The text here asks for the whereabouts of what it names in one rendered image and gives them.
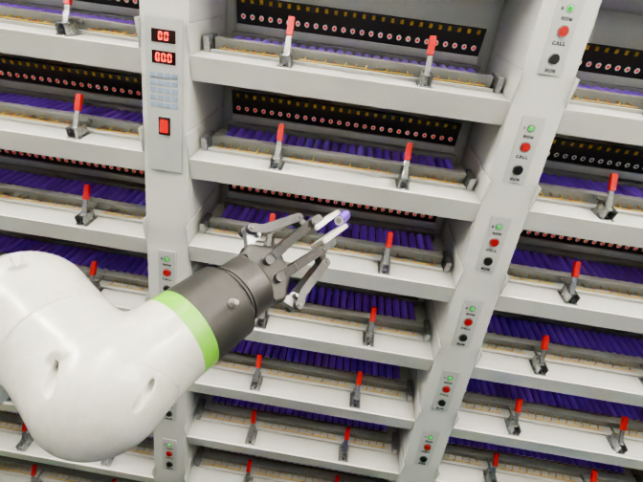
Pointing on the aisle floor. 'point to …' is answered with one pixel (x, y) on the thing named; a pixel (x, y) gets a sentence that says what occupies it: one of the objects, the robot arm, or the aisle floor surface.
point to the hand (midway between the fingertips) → (325, 229)
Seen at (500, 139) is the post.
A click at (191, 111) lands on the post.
